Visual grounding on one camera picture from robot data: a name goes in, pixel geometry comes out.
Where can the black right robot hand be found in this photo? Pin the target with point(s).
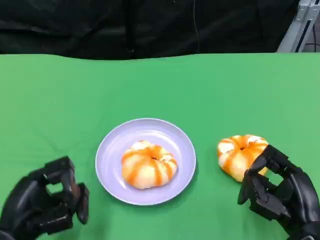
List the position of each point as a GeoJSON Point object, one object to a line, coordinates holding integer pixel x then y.
{"type": "Point", "coordinates": [297, 195]}

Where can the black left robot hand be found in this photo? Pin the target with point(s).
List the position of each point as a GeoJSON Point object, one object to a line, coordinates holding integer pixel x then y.
{"type": "Point", "coordinates": [27, 202]}

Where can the orange white toy bread roll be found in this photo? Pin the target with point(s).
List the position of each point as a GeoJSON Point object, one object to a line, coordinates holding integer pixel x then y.
{"type": "Point", "coordinates": [147, 167]}
{"type": "Point", "coordinates": [235, 157]}

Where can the lilac plate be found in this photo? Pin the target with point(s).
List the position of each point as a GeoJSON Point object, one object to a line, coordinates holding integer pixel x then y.
{"type": "Point", "coordinates": [112, 160]}

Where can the green table cloth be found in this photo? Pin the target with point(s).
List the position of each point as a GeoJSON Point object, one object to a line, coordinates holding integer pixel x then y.
{"type": "Point", "coordinates": [160, 87]}

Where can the black backdrop curtain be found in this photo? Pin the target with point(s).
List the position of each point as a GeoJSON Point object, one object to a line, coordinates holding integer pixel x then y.
{"type": "Point", "coordinates": [100, 25]}

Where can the grey aluminium frame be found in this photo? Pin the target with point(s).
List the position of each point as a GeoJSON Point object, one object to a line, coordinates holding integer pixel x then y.
{"type": "Point", "coordinates": [297, 30]}

